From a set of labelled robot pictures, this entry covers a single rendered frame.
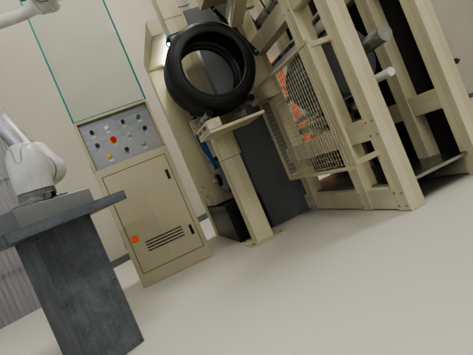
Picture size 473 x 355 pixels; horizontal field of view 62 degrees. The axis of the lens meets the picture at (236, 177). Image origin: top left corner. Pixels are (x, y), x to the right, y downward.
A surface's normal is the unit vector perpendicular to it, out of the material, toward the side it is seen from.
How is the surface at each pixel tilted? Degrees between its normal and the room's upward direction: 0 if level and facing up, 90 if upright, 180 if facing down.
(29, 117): 90
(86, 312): 90
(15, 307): 90
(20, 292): 90
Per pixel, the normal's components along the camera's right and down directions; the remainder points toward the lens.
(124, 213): 0.25, -0.07
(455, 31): -0.62, 0.29
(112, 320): 0.68, -0.26
